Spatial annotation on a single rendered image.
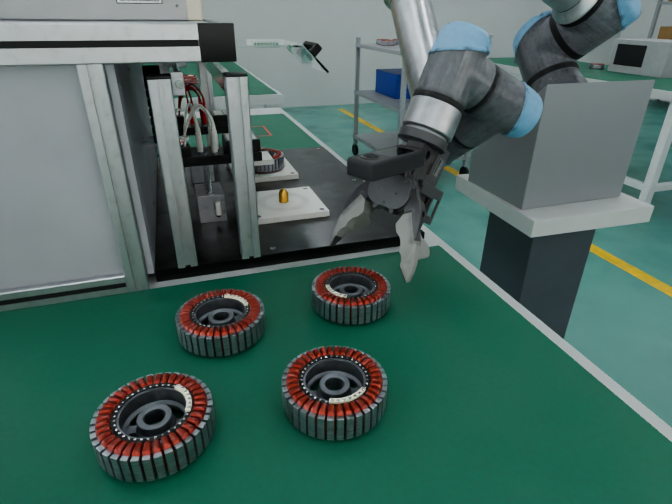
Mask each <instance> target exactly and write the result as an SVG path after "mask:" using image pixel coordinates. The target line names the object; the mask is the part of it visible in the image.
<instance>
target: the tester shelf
mask: <svg viewBox="0 0 672 504"><path fill-rule="evenodd" d="M236 61H237V57H236V45H235V33H234V23H228V22H223V21H217V20H212V19H207V18H203V21H189V20H188V21H172V20H0V66H42V65H90V64H138V63H186V62H236Z"/></svg>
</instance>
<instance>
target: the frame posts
mask: <svg viewBox="0 0 672 504"><path fill-rule="evenodd" d="M156 65H159V67H160V72H161V74H147V75H146V79H147V85H148V91H149V97H150V103H151V109H152V115H153V121H154V127H155V132H156V138H157V144H158V150H159V156H160V162H161V168H162V174H163V180H164V186H165V192H166V198H167V204H168V210H169V216H170V222H171V227H172V233H173V239H174V245H175V251H176V257H177V263H178V268H186V266H185V265H191V267H193V266H198V261H197V254H196V247H195V240H194V234H193V227H192V220H191V213H190V206H189V199H188V192H187V186H186V179H185V172H184V165H183V158H182V151H181V144H180V137H179V131H178V124H177V117H176V110H175V103H174V96H173V89H172V82H171V75H170V70H169V67H164V64H163V63H156ZM197 65H198V73H199V82H200V90H201V93H202V94H203V96H204V99H205V106H206V110H207V111H208V112H209V113H210V111H213V110H215V104H214V94H213V85H212V76H211V74H210V73H209V71H208V70H207V69H206V68H205V66H204V65H203V64H202V62H197ZM247 76H248V74H247V73H245V72H244V71H237V72H223V80H224V90H225V100H226V111H227V121H228V132H229V142H230V152H231V163H232V173H233V183H234V194H235V204H236V214H237V225H238V235H239V245H240V253H241V255H242V259H249V256H254V258H256V257H261V252H260V239H259V225H258V212H257V198H256V185H255V171H254V157H253V144H252V130H251V117H250V103H249V90H248V77H247Z"/></svg>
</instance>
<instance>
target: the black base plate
mask: <svg viewBox="0 0 672 504"><path fill-rule="evenodd" d="M280 151H281V152H283V153H284V157H285V158H286V160H287V161H288V162H289V163H290V164H291V166H292V167H293V168H294V169H295V170H296V172H297V173H298V174H299V179H290V180H279V181H269V182H258V183H255V185H256V192H259V191H269V190H278V189H282V188H285V189H288V188H298V187H308V186H309V187H310V188H311V189H312V191H313V192H314V193H315V194H316V195H317V197H318V198H319V199H320V200H321V201H322V203H323V204H324V205H325V206H326V207H327V208H328V210H329V216H325V217H317V218H309V219H301V220H292V221H284V222H276V223H268V224H260V225H259V239H260V252H261V257H256V258H254V256H249V259H242V255H241V253H240V245H239V235H238V225H237V214H236V204H235V194H234V183H233V176H232V174H231V171H230V169H226V166H227V164H217V165H213V171H214V179H215V181H214V182H220V184H221V187H222V189H223V192H224V197H225V206H226V215H227V220H226V221H218V222H209V223H200V219H199V214H198V208H197V201H196V193H195V186H194V185H195V184H204V183H205V182H203V183H193V182H192V176H191V170H190V167H184V172H185V179H186V186H187V192H188V199H189V206H190V213H191V220H192V227H193V234H194V240H195V247H196V254H197V261H198V266H193V267H191V265H185V266H186V268H178V263H177V257H176V251H175V245H174V239H173V233H172V227H171V222H170V216H169V210H168V204H167V198H166V192H165V186H164V180H163V174H162V168H161V162H160V159H157V195H156V242H155V274H156V279H157V282H162V281H168V280H175V279H182V278H189V277H195V276H202V275H209V274H216V273H222V272H229V271H236V270H243V269H249V268H256V267H263V266H270V265H276V264H283V263H290V262H297V261H303V260H310V259H317V258H323V257H330V256H337V255H344V254H350V253H357V252H364V251H371V250H377V249H384V248H391V247H398V246H400V237H399V235H398V234H397V232H396V222H397V221H398V220H399V219H400V218H401V216H400V215H398V214H397V215H392V214H390V213H389V212H388V211H385V210H383V209H376V210H375V211H374V212H372V213H371V214H370V216H369V218H370V220H371V223H370V224H369V225H368V226H367V227H366V228H364V229H360V230H348V231H347V232H346V233H345V234H344V235H343V237H342V239H341V240H340V241H339V242H337V243H336V244H335V245H334V246H331V245H330V240H331V237H332V234H333V231H334V228H335V226H336V223H337V221H338V219H339V217H340V215H341V213H342V212H343V208H344V206H345V204H346V203H347V201H348V200H349V198H350V196H351V195H352V193H353V192H354V191H355V189H356V188H357V187H358V186H359V185H360V184H362V183H363V182H364V181H363V180H362V179H360V178H356V177H353V176H350V175H348V174H347V166H345V165H344V164H343V163H342V162H341V161H339V160H338V159H337V158H336V157H335V156H334V155H332V154H331V153H330V152H329V151H328V150H326V149H325V148H324V147H323V146H322V147H309V148H296V149H283V150H280ZM214 182H211V183H214Z"/></svg>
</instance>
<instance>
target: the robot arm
mask: <svg viewBox="0 0 672 504"><path fill-rule="evenodd" d="M383 1H384V4H385V5H386V7H387V8H389V9H390V10H391V12H392V17H393V21H394V26H395V30H396V35H397V40H398V44H399V49H400V53H401V58H402V62H403V67H404V72H405V76H406V81H407V85H408V90H409V94H410V99H411V101H410V104H409V106H408V109H407V111H406V114H405V116H404V118H403V121H402V124H403V126H401V129H400V131H399V133H398V137H399V138H400V139H401V140H403V141H405V142H406V143H407V144H406V145H402V144H400V145H396V146H392V147H388V148H383V149H379V150H375V151H371V152H367V153H363V154H359V155H355V156H351V157H349V158H348V159H347V174H348V175H350V176H353V177H356V178H360V179H362V180H364V181H365V182H363V183H362V184H360V185H359V186H358V187H357V188H356V189H355V191H354V192H353V193H352V195H351V196H350V198H349V200H348V201H347V203H346V204H345V206H344V208H343V212H342V213H341V215H340V217H339V219H338V221H337V223H336V226H335V228H334V231H333V234H332V237H331V240H330V245H331V246H334V245H335V244H336V243H337V242H339V241H340V240H341V239H342V237H343V235H344V234H345V233H346V232H347V231H348V230H360V229H364V228H366V227H367V226H368V225H369V224H370V223H371V220H370V218H369V216H370V214H371V213H372V212H374V211H375V210H376V209H383V210H385V211H388V212H389V213H390V214H392V215H397V214H398V215H400V216H401V218H400V219H399V220H398V221H397V222H396V232H397V234H398V235H399V237H400V248H399V252H400V254H401V263H400V265H399V268H400V270H401V273H402V276H403V278H404V281H405V282H406V283H408V282H410V281H411V279H412V277H413V275H414V272H415V270H416V267H417V263H418V260H419V259H424V258H428V257H429V254H430V251H429V246H428V244H427V243H426V242H425V240H424V239H423V238H422V236H421V233H420V230H421V227H422V225H423V223H426V224H428V225H430V224H431V222H432V220H433V217H434V215H435V212H436V210H437V208H438V205H439V203H440V201H441V198H442V196H443V192H442V191H440V190H438V189H437V188H435V187H436V185H437V182H438V180H439V177H440V175H441V173H442V170H443V168H444V167H445V166H448V165H450V164H452V162H453V161H455V160H456V159H458V158H459V157H461V156H463V155H464V154H466V153H467V152H469V151H470V150H472V149H474V148H475V147H477V146H479V145H481V144H482V143H484V142H485V141H487V140H489V139H490V138H492V137H493V136H495V135H496V134H498V133H500V134H501V135H502V136H507V137H509V138H520V137H523V136H524V135H526V134H528V133H529V132H530V131H531V130H532V129H533V128H534V127H535V126H536V124H537V123H538V121H539V119H540V117H541V114H542V110H543V102H542V99H541V97H540V95H539V94H538V93H539V92H540V91H541V90H542V89H543V88H544V87H545V86H546V85H548V84H566V83H588V81H587V79H586V78H585V77H584V76H583V75H582V74H581V71H580V69H579V66H578V63H577V60H579V59H580V58H582V57H583V56H585V55H586V54H588V53H589V52H590V51H592V50H593V49H595V48H596V47H598V46H599V45H601V44H602V43H604V42H605V41H607V40H608V39H610V38H611V37H613V36H614V35H616V34H617V33H619V32H620V31H623V30H625V28H626V27H628V26H629V25H630V24H632V23H633V22H634V21H636V20H637V19H638V18H639V16H640V14H641V10H642V9H641V2H640V0H541V1H542V2H544V3H545V4H547V5H548V6H549V7H551V8H552V11H545V12H542V13H540V15H539V16H537V15H536V16H534V17H532V18H531V19H529V20H528V21H527V22H526V23H525V24H524V25H523V26H522V27H521V28H520V29H519V30H518V32H517V33H516V35H515V37H514V40H513V50H514V57H515V61H516V63H517V64H518V67H519V70H520V73H521V76H522V79H523V81H520V80H518V79H517V78H515V77H514V76H512V75H511V74H509V73H508V72H506V71H505V70H503V69H502V68H500V67H499V66H497V65H496V64H495V63H494V62H493V61H492V60H490V59H489V58H487V56H488V55H489V53H490V51H489V49H490V47H491V43H492V41H491V38H490V36H488V33H487V32H486V31H485V30H484V29H482V28H481V27H479V26H477V25H474V24H472V23H468V22H463V21H454V22H451V23H447V24H446V25H444V26H443V27H442V28H441V30H440V32H439V28H438V24H437V19H436V15H435V11H434V7H433V3H432V0H383ZM434 199H435V200H437V202H436V205H435V207H434V209H433V212H432V214H431V217H429V216H427V214H428V211H429V209H430V207H431V204H432V202H433V200H434Z"/></svg>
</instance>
